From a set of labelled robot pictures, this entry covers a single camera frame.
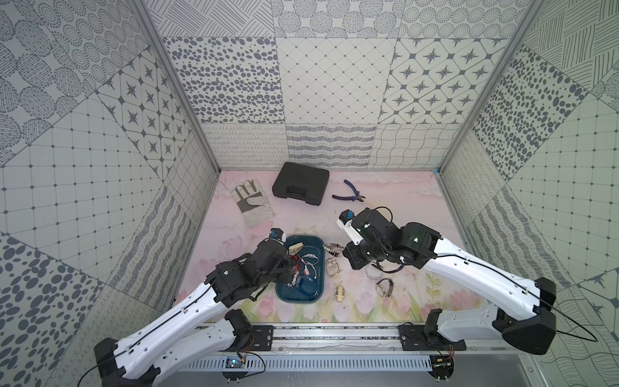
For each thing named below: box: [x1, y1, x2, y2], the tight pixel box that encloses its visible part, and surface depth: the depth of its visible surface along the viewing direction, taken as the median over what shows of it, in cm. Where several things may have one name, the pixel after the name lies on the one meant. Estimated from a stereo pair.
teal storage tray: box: [274, 235, 326, 304], surface depth 86 cm
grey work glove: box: [230, 178, 275, 228], surface depth 109 cm
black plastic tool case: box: [271, 162, 330, 206], surface depth 116 cm
